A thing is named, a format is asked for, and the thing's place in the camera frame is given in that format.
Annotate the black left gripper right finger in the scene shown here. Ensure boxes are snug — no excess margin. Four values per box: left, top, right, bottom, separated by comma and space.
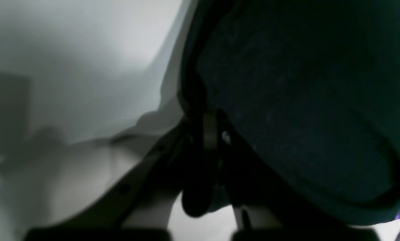
217, 111, 379, 241

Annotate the dark printed T-shirt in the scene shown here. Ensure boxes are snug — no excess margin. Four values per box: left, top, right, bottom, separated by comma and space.
181, 0, 400, 226

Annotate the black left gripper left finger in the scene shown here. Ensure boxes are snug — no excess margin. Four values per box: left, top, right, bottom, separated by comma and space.
24, 116, 204, 241

